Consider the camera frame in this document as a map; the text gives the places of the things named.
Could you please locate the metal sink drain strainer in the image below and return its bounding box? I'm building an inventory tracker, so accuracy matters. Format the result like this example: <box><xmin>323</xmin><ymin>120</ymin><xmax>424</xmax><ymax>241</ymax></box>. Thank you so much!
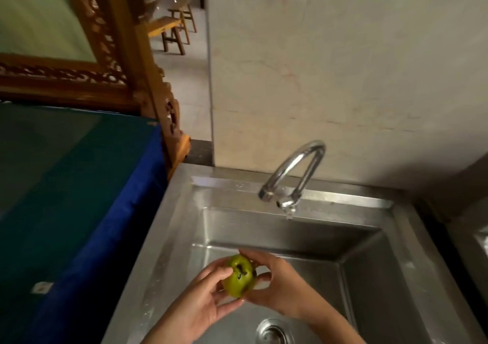
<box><xmin>255</xmin><ymin>318</ymin><xmax>294</xmax><ymax>344</ymax></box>

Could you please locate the blue and green tablecloth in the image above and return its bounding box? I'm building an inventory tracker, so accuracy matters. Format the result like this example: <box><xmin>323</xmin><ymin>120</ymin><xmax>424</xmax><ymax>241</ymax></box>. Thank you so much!
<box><xmin>0</xmin><ymin>103</ymin><xmax>168</xmax><ymax>344</ymax></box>

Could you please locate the stainless steel sink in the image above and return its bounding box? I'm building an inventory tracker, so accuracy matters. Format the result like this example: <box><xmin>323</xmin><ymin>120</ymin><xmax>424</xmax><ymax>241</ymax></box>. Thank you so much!
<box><xmin>101</xmin><ymin>163</ymin><xmax>488</xmax><ymax>344</ymax></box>

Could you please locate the person's right hand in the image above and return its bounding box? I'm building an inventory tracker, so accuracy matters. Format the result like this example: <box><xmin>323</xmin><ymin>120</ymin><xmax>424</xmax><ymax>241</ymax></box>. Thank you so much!
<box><xmin>239</xmin><ymin>249</ymin><xmax>325</xmax><ymax>322</ymax></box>

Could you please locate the carved wooden frame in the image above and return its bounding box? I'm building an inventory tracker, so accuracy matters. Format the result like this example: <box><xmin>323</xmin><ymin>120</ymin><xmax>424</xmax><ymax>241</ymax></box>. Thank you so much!
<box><xmin>0</xmin><ymin>0</ymin><xmax>191</xmax><ymax>179</ymax></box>

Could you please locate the small wooden stool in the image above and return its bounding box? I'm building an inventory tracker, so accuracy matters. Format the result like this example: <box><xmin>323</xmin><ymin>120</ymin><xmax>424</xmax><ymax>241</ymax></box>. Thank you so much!
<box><xmin>167</xmin><ymin>2</ymin><xmax>198</xmax><ymax>45</ymax></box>

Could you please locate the curved chrome gooseneck faucet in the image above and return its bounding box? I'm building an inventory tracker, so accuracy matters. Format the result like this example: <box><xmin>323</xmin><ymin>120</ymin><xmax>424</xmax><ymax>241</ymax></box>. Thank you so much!
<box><xmin>258</xmin><ymin>140</ymin><xmax>327</xmax><ymax>220</ymax></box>

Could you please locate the person's left hand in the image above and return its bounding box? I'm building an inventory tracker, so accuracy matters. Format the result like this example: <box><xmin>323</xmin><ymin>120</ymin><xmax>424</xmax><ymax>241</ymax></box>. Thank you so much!
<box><xmin>162</xmin><ymin>257</ymin><xmax>246</xmax><ymax>342</ymax></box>

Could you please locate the green apple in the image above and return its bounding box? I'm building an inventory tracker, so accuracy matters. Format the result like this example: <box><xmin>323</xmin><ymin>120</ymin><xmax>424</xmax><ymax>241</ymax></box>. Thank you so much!
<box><xmin>222</xmin><ymin>254</ymin><xmax>258</xmax><ymax>299</ymax></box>

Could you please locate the wooden bench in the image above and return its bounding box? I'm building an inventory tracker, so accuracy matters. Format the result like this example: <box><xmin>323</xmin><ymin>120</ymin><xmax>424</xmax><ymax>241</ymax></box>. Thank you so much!
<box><xmin>146</xmin><ymin>16</ymin><xmax>188</xmax><ymax>56</ymax></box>

